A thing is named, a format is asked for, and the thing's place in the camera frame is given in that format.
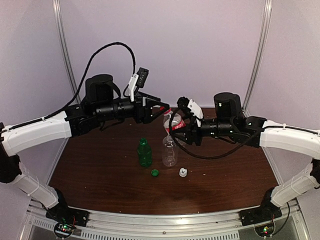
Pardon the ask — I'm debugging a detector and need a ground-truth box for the right aluminium frame post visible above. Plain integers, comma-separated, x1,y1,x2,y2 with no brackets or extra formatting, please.
242,0,273,115

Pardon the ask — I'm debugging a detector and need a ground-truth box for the clear bottle red label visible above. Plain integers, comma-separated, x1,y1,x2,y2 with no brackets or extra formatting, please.
163,108,186,135

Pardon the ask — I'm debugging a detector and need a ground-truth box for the green bottle cap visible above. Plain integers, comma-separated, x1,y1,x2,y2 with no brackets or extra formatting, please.
151,169,160,177

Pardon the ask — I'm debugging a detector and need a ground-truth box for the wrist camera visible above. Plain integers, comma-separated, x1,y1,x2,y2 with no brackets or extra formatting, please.
177,96,204,128
123,67,149,102

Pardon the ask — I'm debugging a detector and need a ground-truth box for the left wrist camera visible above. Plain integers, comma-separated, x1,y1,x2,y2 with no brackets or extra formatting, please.
123,67,149,102

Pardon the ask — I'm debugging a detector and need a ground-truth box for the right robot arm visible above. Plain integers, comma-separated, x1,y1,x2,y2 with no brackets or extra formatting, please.
169,92,320,221

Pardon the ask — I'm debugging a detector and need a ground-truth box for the clear bottle white cap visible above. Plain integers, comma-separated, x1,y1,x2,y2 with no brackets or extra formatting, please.
162,135,179,167

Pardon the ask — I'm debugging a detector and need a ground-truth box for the aluminium frame post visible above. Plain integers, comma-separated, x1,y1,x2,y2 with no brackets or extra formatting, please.
52,0,78,95
242,0,273,115

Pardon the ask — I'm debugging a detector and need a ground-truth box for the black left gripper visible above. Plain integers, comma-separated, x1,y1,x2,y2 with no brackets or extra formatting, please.
94,90,170,123

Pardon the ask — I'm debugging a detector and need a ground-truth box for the aluminium front rail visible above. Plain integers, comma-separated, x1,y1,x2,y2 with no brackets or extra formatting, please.
18,201,309,240

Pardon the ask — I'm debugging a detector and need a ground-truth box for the green plastic bottle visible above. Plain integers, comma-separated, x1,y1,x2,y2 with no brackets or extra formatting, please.
137,137,153,168

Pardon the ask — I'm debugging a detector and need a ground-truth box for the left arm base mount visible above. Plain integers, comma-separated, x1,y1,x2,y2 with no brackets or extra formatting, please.
45,188,89,227

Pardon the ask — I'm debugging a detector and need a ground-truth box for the left black braided cable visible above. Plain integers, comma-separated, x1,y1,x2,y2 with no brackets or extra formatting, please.
0,42,137,133

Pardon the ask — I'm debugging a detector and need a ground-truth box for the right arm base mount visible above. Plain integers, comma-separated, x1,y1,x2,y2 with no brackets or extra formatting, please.
239,187,282,227

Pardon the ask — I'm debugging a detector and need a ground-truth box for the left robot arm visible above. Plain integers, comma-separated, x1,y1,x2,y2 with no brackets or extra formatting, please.
0,73,170,222

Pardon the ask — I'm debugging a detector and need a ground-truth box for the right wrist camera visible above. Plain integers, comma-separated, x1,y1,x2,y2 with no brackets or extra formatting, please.
177,96,204,128

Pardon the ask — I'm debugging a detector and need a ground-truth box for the left aluminium frame post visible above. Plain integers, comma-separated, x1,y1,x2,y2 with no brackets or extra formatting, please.
52,0,78,95

